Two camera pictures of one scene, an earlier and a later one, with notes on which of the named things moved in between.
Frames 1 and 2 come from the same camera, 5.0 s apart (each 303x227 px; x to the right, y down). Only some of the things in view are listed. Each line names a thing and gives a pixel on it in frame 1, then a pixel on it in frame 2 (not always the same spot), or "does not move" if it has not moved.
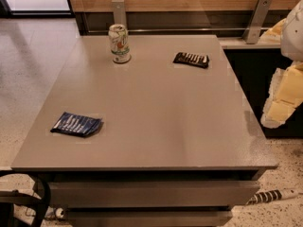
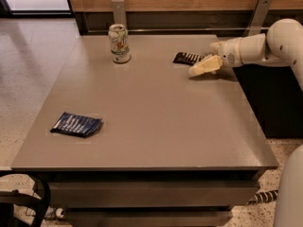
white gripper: x=294 y=32 → x=229 y=53
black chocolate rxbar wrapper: x=191 y=59 does not move
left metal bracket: x=119 y=11 does not move
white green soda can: x=119 y=43 does not move
